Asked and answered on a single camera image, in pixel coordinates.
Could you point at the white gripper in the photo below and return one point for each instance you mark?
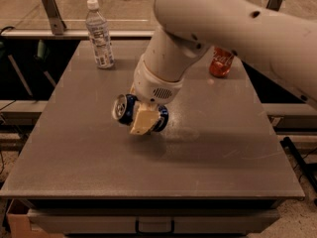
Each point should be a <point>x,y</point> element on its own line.
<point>153,86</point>

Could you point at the blue pepsi can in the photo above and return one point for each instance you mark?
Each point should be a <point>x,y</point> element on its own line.
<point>124,109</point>

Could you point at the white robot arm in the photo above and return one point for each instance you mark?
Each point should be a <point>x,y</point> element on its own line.
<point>280,46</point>

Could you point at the red coca-cola can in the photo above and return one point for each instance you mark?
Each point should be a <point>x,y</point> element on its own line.
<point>221,63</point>

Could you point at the clear plastic water bottle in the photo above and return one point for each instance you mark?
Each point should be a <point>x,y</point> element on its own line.
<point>99,36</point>

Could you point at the cardboard box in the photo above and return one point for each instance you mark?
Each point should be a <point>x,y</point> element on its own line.
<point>21,226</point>

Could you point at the black stand base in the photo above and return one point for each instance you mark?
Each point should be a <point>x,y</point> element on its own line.
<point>303,160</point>

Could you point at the left metal bracket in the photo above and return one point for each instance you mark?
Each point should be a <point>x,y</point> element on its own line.
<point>56,23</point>

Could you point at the grey drawer with handle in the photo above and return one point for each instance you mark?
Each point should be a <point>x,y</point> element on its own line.
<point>88,221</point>

